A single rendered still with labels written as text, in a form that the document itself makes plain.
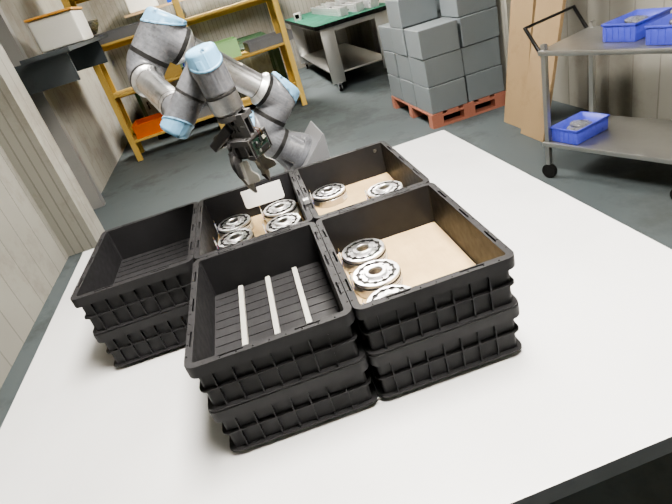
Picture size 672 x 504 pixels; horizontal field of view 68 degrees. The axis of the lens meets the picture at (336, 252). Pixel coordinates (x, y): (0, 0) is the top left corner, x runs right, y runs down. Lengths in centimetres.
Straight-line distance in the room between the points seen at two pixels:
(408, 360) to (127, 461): 60
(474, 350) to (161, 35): 121
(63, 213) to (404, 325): 371
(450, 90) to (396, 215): 336
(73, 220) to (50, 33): 167
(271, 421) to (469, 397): 37
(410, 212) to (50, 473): 96
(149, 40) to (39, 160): 273
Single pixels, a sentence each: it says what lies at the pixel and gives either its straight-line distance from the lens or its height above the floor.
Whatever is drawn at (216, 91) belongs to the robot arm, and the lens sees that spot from 120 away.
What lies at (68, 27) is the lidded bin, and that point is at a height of 153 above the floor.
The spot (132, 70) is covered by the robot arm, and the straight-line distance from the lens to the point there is 163.
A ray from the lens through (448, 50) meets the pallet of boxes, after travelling 448.
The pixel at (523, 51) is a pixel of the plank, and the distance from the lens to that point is 412.
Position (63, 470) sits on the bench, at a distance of 125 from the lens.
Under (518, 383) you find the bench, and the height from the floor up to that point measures 70.
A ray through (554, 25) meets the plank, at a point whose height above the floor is 73.
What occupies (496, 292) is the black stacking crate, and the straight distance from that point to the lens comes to 95.
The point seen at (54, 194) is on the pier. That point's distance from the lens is 433.
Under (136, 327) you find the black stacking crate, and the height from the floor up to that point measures 81.
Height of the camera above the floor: 143
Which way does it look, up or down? 29 degrees down
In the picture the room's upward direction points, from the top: 17 degrees counter-clockwise
